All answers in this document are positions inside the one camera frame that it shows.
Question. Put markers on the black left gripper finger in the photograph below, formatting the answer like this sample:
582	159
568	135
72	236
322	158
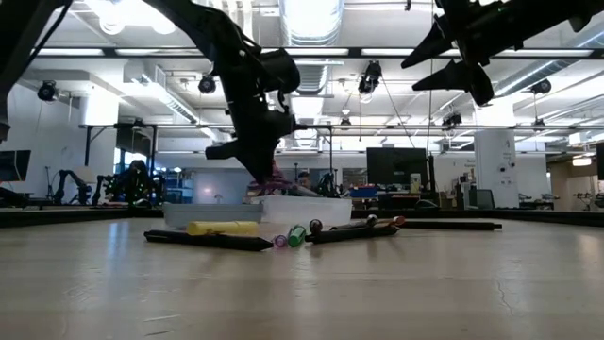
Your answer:
259	167
224	151

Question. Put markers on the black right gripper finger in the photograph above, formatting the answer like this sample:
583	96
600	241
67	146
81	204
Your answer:
462	78
436	45

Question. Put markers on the grey translucent box lid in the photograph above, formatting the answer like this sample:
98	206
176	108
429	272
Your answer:
212	212

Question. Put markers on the yellow highlighter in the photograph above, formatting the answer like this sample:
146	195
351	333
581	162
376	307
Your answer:
222	228

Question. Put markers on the lilac pen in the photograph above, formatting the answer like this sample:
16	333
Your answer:
280	241

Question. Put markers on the green highlighter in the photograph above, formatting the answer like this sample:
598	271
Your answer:
296	235

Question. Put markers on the purple pen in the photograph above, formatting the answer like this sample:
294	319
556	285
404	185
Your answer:
315	226

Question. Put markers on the black pen with white print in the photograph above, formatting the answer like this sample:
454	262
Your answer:
356	224

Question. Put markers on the orange pen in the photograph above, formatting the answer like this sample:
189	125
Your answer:
397	220

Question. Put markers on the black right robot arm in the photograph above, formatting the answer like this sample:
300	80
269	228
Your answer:
557	19

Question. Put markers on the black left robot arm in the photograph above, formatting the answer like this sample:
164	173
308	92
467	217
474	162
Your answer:
203	28

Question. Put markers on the black background robot arm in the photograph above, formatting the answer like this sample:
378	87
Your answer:
71	186
134	184

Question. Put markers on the clear plastic supply box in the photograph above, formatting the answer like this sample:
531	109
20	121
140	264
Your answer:
307	210

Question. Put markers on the person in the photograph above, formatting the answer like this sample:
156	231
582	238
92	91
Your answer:
304	179

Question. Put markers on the black overhead rig beam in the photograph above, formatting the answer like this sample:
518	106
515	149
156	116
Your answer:
349	52

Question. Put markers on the white square pillar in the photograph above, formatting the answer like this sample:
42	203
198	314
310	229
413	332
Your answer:
496	167

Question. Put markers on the blue storage bin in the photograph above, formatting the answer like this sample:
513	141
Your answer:
363	192

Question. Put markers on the black monitor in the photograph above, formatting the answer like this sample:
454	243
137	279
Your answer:
396	166

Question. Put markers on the black ceiling-mounted camera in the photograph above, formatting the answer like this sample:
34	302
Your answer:
541	87
47	90
451	119
206	84
369	78

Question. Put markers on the silver ventilation duct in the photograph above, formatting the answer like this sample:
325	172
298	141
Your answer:
311	23

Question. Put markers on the black aluminium table frame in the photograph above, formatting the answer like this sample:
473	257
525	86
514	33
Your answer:
71	216

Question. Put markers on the dark wall monitor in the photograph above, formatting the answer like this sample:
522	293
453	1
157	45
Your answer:
14	165

